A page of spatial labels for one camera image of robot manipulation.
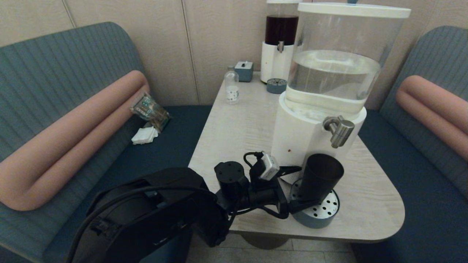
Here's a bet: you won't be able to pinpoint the black plastic cup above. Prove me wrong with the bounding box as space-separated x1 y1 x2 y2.
300 153 344 205

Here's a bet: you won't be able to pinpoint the large silver metal tap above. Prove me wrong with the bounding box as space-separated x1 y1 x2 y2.
323 116 355 149

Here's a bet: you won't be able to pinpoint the large blue drip tray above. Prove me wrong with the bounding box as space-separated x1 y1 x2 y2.
291 178 340 229

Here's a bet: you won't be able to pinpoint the clear water dispenser white base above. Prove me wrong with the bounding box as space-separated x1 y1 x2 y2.
271 2 412 185

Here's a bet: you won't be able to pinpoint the small blue drip tray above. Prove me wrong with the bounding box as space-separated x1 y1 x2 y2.
267 78 288 94

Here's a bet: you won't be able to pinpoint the clear plastic bottle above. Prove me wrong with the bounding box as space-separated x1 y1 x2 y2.
224 66 240 105

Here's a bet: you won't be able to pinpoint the small blue box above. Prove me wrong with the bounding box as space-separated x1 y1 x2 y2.
234 61 254 82

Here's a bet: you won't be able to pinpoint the dark drink dispenser white base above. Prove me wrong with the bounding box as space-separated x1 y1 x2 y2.
260 0 303 84

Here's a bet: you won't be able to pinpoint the teal upholstered bench sofa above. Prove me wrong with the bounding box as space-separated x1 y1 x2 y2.
351 26 468 263
0 22 212 263

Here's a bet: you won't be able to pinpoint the white paper napkins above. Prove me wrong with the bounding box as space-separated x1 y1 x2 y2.
131 126 159 146

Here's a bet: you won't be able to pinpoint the clear snack packet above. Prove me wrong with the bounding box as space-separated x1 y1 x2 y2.
130 92 171 133

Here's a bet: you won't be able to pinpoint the large white dispenser lid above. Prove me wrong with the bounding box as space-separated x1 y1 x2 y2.
297 0 412 19

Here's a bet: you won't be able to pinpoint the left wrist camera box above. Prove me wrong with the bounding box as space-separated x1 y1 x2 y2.
260 153 280 181

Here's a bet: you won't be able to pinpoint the black left camera cable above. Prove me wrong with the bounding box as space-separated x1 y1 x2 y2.
244 152 264 169

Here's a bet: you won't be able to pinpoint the dark table pedestal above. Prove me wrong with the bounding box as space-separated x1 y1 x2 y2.
239 234 293 251

